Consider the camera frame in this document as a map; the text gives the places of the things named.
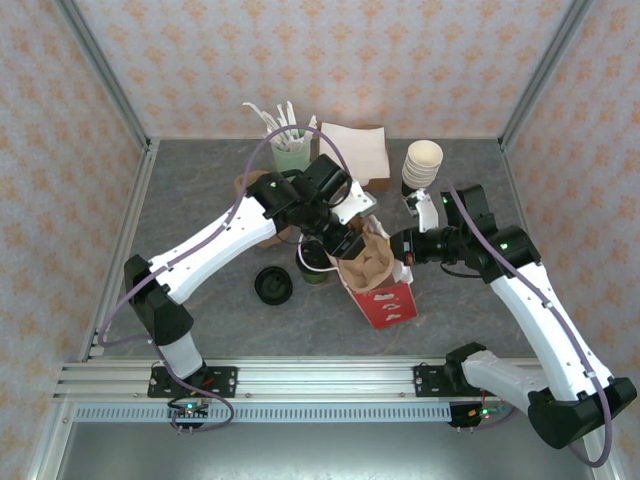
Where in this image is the black plastic cup lid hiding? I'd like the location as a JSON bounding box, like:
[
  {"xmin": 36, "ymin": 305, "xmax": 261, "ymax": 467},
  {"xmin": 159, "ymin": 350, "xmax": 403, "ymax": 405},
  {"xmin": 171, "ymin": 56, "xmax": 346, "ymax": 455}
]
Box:
[
  {"xmin": 253, "ymin": 266, "xmax": 294, "ymax": 305},
  {"xmin": 298, "ymin": 241, "xmax": 334, "ymax": 274}
]

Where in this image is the green paper coffee cup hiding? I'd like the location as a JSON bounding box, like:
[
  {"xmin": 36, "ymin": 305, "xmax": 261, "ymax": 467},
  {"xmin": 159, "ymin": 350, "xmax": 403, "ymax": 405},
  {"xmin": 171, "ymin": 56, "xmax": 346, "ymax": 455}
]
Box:
[{"xmin": 298, "ymin": 264, "xmax": 331, "ymax": 287}]

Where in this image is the red and white gift bag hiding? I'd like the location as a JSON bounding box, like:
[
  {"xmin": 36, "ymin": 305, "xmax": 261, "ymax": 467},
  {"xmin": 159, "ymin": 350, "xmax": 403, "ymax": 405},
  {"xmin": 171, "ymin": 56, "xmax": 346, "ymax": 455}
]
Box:
[{"xmin": 339, "ymin": 214, "xmax": 419, "ymax": 331}]

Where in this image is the pale green mug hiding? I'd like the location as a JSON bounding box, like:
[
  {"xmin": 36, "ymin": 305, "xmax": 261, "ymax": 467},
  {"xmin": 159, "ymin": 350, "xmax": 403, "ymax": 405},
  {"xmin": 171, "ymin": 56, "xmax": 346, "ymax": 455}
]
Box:
[{"xmin": 269, "ymin": 133, "xmax": 312, "ymax": 174}]

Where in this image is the stack of white napkins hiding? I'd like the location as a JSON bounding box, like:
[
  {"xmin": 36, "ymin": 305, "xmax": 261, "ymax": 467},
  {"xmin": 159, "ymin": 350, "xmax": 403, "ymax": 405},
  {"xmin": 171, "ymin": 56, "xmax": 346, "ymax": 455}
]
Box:
[{"xmin": 319, "ymin": 121, "xmax": 391, "ymax": 184}]

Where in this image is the stack of paper cups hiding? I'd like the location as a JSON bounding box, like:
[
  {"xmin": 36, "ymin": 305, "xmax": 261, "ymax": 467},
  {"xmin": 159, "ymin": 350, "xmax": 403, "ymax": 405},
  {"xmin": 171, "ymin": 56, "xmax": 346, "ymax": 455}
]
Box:
[{"xmin": 401, "ymin": 139, "xmax": 445, "ymax": 199}]

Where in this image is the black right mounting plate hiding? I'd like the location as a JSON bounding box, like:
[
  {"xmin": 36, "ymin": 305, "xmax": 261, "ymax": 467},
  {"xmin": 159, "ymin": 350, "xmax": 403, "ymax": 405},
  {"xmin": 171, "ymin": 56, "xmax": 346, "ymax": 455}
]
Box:
[{"xmin": 413, "ymin": 364, "xmax": 466, "ymax": 399}]

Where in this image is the black mounting plate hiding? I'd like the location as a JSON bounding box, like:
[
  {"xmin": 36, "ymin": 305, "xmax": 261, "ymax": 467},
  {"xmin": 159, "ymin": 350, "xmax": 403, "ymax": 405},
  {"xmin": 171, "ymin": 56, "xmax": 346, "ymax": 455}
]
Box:
[
  {"xmin": 148, "ymin": 366, "xmax": 239, "ymax": 399},
  {"xmin": 413, "ymin": 364, "xmax": 466, "ymax": 399}
]

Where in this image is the right controller board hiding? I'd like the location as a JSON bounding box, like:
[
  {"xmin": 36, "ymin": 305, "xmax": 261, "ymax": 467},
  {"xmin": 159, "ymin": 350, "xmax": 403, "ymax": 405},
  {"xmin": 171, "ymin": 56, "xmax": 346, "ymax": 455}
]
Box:
[{"xmin": 448, "ymin": 399, "xmax": 507, "ymax": 432}]

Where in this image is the controller board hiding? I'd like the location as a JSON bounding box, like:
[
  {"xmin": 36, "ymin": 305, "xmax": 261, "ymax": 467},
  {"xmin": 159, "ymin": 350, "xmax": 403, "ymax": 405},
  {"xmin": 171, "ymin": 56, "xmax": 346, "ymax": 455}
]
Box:
[
  {"xmin": 448, "ymin": 399, "xmax": 507, "ymax": 432},
  {"xmin": 167, "ymin": 397, "xmax": 211, "ymax": 432}
]

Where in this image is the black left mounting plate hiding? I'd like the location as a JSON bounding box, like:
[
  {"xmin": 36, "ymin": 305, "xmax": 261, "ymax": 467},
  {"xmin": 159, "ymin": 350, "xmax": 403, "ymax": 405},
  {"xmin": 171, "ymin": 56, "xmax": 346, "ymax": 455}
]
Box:
[{"xmin": 148, "ymin": 366, "xmax": 239, "ymax": 399}]

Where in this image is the left controller board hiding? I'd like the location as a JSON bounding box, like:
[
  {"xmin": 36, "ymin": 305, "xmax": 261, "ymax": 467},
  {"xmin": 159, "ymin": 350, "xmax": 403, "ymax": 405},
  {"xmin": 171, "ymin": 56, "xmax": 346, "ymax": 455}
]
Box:
[{"xmin": 167, "ymin": 397, "xmax": 211, "ymax": 432}]

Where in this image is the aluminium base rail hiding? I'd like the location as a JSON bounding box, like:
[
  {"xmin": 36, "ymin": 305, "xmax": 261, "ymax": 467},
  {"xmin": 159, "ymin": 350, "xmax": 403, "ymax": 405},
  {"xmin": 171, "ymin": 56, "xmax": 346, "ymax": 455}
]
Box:
[{"xmin": 52, "ymin": 357, "xmax": 551, "ymax": 402}]

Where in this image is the aluminium right frame post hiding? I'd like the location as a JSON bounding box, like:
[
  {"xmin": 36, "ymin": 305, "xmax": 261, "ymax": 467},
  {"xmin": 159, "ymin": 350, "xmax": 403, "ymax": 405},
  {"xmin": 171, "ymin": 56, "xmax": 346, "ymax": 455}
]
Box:
[{"xmin": 499, "ymin": 0, "xmax": 597, "ymax": 151}]

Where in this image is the aluminium frame post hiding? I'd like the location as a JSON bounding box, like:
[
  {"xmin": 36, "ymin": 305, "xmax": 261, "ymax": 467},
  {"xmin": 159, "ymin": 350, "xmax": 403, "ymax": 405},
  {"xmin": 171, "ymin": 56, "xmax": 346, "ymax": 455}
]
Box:
[
  {"xmin": 53, "ymin": 0, "xmax": 152, "ymax": 151},
  {"xmin": 499, "ymin": 0, "xmax": 597, "ymax": 151}
]

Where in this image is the grey slotted cable duct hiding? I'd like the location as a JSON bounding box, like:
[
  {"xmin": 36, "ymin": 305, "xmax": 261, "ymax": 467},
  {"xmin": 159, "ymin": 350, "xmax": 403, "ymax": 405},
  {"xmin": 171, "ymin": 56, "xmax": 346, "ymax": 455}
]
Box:
[{"xmin": 74, "ymin": 403, "xmax": 454, "ymax": 424}]

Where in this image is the aluminium left frame post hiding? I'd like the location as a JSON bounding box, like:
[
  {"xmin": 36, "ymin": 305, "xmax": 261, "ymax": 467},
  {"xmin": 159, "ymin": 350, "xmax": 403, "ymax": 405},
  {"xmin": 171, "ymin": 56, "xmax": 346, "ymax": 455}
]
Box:
[{"xmin": 53, "ymin": 0, "xmax": 152, "ymax": 151}]

